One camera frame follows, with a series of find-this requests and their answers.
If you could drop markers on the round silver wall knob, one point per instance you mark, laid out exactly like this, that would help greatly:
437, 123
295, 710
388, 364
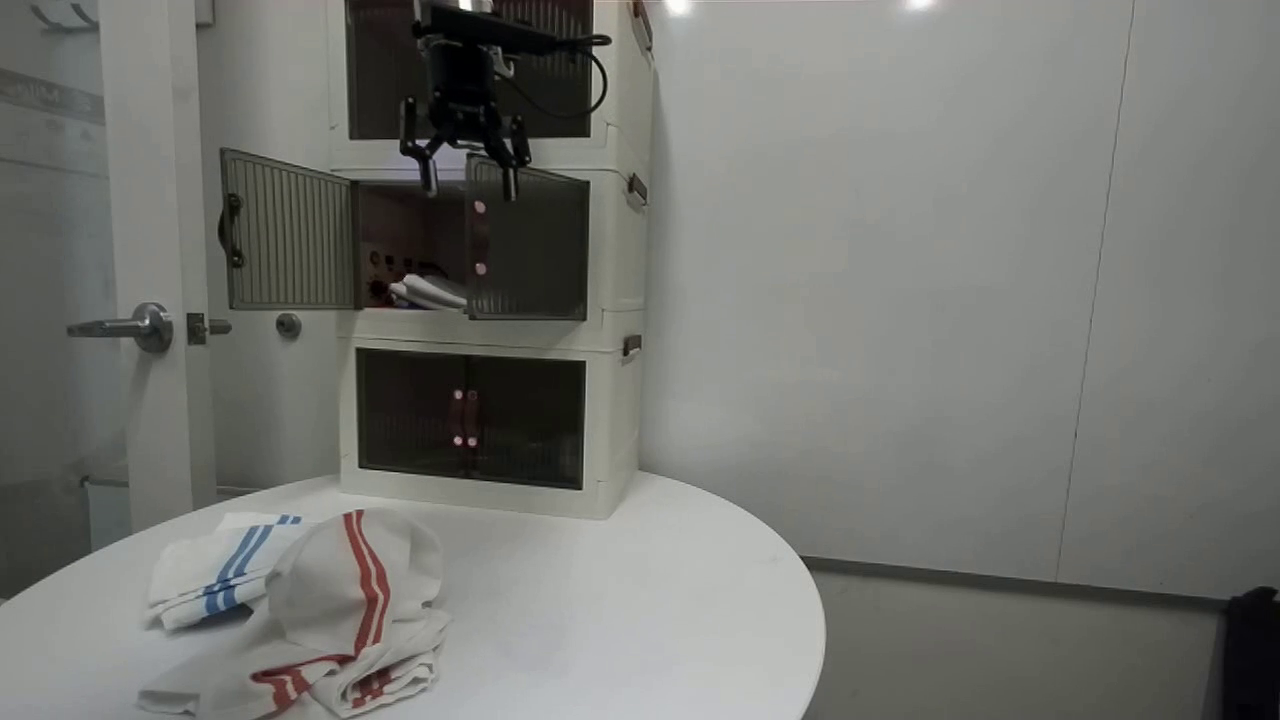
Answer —
289, 326

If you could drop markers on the dark translucent cabinet door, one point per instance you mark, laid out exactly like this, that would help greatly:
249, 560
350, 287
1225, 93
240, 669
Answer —
380, 73
526, 424
407, 415
561, 93

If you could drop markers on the white room door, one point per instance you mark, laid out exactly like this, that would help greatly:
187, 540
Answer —
152, 203

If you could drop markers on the blue striped white towel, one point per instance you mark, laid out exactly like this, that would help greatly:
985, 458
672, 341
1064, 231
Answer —
222, 564

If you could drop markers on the silver door latch plate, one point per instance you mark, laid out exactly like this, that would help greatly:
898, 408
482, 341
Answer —
202, 331

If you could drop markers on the black object on floor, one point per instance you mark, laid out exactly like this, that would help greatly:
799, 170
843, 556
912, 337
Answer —
1253, 655

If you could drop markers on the white stacked storage cabinet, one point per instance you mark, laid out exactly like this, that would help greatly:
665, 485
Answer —
613, 424

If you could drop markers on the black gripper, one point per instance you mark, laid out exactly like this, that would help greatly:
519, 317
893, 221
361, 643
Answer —
466, 97

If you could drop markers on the red striped white towel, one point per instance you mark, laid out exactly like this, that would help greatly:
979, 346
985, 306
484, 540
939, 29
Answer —
353, 600

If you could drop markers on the dark mesh cabinet door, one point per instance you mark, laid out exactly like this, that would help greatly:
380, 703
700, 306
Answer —
535, 247

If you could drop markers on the white cloth inside cabinet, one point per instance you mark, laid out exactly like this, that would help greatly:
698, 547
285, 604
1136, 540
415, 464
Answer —
429, 294

